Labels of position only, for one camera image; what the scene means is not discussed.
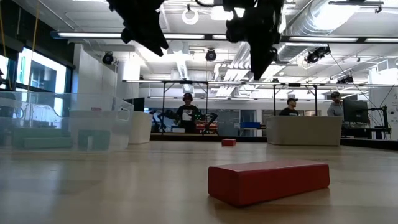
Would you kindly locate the black aluminium table frame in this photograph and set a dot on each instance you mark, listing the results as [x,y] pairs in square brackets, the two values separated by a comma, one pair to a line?
[192,137]

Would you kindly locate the clear plastic bin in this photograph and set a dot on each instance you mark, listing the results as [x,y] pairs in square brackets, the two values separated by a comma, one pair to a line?
[62,102]

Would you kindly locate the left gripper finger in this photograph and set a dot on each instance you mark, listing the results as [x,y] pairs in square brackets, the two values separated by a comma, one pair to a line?
[146,39]

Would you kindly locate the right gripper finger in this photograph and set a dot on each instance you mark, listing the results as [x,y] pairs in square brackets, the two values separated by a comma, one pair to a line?
[262,59]

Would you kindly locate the linear ceiling light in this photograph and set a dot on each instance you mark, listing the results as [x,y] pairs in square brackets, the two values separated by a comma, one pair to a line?
[323,39]
[183,36]
[90,35]

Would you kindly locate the white plastic bin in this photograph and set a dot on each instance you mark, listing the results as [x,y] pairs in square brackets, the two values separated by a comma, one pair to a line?
[141,127]

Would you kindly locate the black station frame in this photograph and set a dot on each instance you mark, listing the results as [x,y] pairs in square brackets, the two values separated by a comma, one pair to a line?
[163,102]
[315,99]

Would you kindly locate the black track spotlight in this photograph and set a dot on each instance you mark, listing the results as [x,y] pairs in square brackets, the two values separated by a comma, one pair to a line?
[211,55]
[317,54]
[108,58]

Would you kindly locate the person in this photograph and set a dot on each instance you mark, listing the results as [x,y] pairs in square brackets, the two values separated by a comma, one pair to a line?
[335,104]
[187,113]
[289,107]

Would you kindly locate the red foam block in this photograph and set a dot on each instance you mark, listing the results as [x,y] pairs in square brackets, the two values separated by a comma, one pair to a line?
[96,109]
[229,142]
[267,183]

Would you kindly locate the blue storage bin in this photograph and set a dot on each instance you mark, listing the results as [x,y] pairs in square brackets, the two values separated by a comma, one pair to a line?
[250,125]

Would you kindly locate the teal rectangular block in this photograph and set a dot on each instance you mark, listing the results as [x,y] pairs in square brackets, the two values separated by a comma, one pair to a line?
[40,133]
[46,143]

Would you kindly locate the silver ventilation duct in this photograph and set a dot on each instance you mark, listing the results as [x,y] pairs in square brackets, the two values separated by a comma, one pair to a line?
[326,15]

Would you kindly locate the black monitor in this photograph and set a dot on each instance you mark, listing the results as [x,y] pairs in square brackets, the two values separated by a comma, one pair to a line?
[355,110]
[136,104]

